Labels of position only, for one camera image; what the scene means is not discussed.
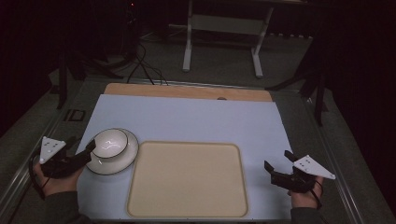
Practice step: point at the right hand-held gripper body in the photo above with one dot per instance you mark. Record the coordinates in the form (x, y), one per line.
(308, 174)

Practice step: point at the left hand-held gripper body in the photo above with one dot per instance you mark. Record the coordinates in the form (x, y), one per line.
(49, 148)

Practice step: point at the white bowl with dark rim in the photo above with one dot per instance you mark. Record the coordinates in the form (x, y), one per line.
(110, 143)

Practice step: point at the white plate with dark rim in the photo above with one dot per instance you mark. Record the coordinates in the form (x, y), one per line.
(121, 163)

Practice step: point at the person's right hand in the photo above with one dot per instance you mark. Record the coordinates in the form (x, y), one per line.
(306, 197)

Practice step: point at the person's left hand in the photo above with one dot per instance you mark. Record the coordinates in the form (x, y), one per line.
(60, 184)

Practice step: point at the black floor socket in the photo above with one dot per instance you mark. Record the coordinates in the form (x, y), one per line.
(75, 115)

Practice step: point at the black stand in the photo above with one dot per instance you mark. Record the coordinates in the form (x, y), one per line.
(63, 77)

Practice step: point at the black tripod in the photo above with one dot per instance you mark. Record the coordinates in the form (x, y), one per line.
(317, 87)

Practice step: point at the beige rectangular tray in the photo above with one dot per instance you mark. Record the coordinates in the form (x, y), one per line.
(186, 180)

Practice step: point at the white table mat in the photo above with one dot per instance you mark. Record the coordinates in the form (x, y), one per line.
(193, 121)

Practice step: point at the white metal stand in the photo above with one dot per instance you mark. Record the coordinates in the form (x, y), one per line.
(224, 25)

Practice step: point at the metal floor rail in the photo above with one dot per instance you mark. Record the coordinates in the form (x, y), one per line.
(339, 174)
(18, 180)

